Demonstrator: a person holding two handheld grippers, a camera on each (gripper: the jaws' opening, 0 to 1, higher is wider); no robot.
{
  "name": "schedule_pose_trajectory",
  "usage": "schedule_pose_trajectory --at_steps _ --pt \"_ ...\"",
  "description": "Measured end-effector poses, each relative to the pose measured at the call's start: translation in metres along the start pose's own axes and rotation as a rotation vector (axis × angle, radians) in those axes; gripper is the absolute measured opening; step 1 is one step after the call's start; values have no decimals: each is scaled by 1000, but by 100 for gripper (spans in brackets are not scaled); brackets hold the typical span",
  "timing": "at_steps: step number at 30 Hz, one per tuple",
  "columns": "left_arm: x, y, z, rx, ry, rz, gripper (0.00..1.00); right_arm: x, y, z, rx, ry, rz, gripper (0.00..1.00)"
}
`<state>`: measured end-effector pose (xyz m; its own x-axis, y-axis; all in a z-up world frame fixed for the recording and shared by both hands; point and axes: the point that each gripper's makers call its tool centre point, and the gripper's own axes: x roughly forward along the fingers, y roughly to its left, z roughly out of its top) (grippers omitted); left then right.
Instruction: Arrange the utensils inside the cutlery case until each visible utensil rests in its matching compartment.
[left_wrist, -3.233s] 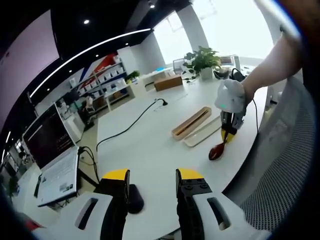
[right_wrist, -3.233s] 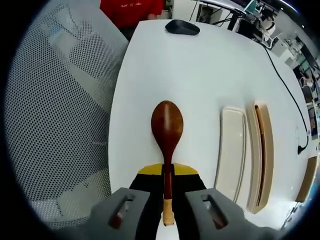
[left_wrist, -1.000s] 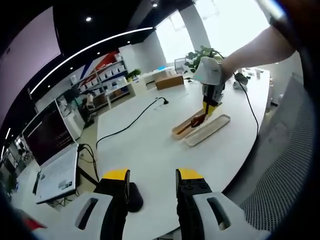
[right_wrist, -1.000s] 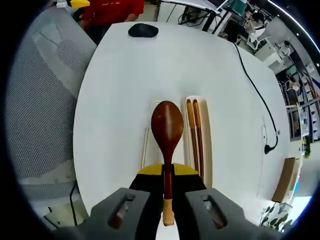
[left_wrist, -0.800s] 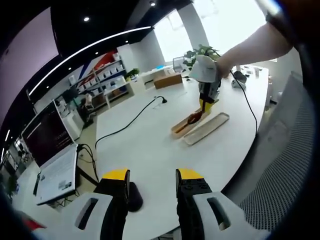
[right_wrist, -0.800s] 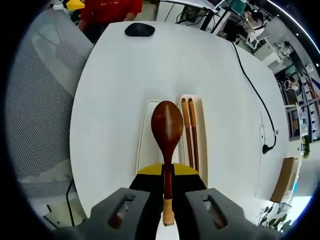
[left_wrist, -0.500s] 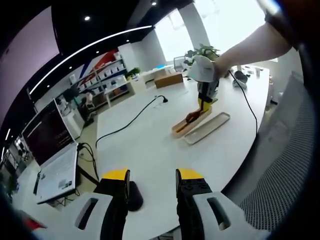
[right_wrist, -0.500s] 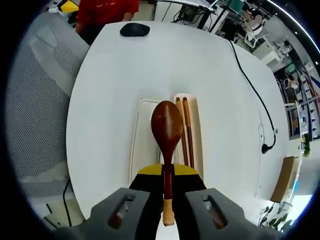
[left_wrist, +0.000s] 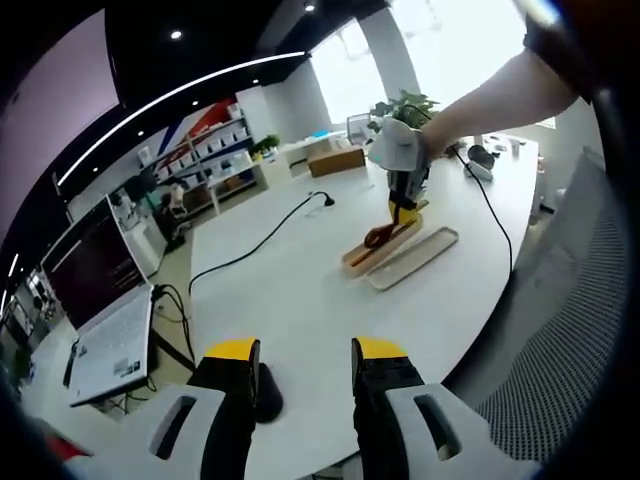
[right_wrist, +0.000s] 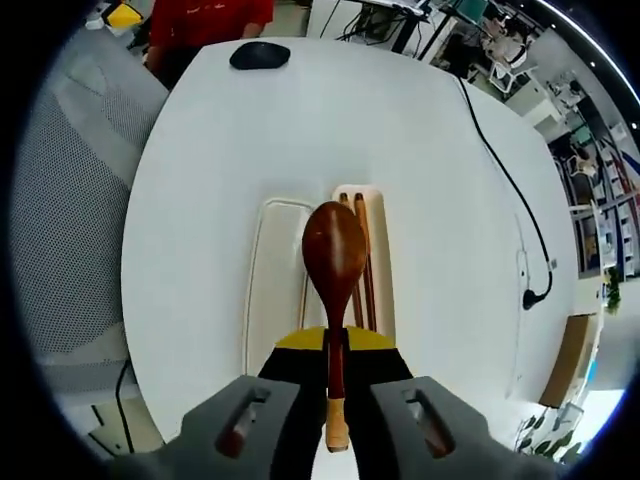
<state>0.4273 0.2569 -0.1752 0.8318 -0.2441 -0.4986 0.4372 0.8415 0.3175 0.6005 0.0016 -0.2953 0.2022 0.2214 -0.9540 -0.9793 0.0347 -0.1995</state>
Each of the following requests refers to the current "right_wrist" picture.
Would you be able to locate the brown wooden spoon utensil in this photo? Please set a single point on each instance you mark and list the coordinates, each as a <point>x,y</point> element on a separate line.
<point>332,250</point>

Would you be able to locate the brown wooden chopstick utensil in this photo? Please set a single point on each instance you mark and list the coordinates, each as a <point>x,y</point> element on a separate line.
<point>369,300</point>
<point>356,305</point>

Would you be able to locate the beige cutlery case lid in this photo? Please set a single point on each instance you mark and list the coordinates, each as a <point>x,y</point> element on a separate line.
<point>275,275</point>

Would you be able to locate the person in red shirt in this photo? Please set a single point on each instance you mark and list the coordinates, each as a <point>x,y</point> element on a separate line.
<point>200,25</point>

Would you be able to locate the brown cardboard box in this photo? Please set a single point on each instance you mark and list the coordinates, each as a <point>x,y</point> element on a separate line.
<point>565,365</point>

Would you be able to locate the beige cutlery case base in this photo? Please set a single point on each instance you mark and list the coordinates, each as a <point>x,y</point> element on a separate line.
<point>385,250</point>

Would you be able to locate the white cabinet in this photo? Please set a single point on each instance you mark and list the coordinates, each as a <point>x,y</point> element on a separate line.
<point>535,105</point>

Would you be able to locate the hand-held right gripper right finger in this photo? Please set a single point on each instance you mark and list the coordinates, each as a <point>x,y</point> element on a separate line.
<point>375,400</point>

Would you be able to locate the black computer mouse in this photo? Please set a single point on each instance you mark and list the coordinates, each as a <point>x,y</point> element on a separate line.
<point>260,56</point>

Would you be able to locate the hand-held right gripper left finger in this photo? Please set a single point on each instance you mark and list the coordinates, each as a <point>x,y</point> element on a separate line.
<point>295,400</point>

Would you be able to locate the large green potted plant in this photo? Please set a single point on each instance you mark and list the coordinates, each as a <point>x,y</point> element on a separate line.
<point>562,440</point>

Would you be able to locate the white office chair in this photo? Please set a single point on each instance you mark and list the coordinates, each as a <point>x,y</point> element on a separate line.
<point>505,75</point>

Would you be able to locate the white storage shelf with boxes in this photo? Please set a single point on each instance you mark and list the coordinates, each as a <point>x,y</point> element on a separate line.
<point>610,200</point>

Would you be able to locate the grey mesh office chair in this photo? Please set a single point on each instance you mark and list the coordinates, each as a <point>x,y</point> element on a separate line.
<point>75,200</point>

